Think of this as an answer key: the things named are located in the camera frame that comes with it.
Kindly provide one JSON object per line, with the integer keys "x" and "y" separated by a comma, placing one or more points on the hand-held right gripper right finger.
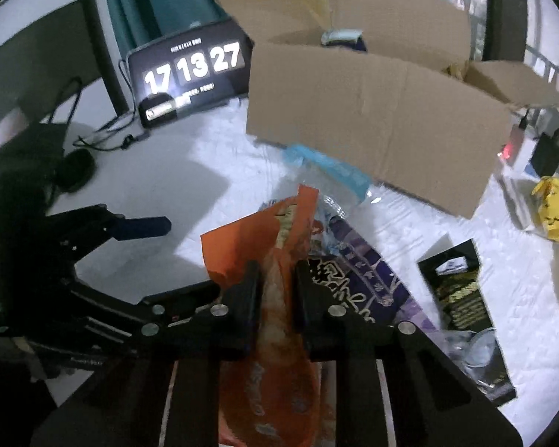
{"x": 307, "y": 307}

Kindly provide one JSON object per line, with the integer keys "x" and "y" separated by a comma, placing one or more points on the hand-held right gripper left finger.
{"x": 244, "y": 307}

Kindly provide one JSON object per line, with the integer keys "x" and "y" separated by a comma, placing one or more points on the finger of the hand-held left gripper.
{"x": 121, "y": 305}
{"x": 139, "y": 227}

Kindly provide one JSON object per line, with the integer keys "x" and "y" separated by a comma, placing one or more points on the orange snack packet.
{"x": 233, "y": 251}

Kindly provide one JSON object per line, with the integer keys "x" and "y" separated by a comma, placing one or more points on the purple snack packet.
{"x": 363, "y": 260}

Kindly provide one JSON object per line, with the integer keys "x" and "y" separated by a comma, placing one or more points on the brown cardboard box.
{"x": 377, "y": 116}

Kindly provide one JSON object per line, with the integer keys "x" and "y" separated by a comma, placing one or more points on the black round device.
{"x": 77, "y": 172}

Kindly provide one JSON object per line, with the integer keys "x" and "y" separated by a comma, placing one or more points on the blue clear snack packet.
{"x": 326, "y": 170}

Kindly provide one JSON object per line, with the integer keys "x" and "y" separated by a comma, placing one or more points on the black snack packet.
{"x": 466, "y": 302}

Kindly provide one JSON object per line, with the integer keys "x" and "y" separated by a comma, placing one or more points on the black tablet clock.
{"x": 191, "y": 70}

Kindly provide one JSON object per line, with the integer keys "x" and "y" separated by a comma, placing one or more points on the clear plastic wrapper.
{"x": 475, "y": 349}

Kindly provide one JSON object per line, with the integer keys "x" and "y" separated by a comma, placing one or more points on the teal curtain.
{"x": 158, "y": 0}

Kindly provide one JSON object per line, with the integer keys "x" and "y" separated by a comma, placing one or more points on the yellow wipes packet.
{"x": 554, "y": 212}

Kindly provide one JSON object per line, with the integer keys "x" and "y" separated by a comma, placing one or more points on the blue white snack packet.
{"x": 340, "y": 36}

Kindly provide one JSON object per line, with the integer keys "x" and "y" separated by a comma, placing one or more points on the black charger block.
{"x": 547, "y": 151}

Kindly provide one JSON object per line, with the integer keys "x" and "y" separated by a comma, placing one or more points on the black window frame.
{"x": 507, "y": 9}

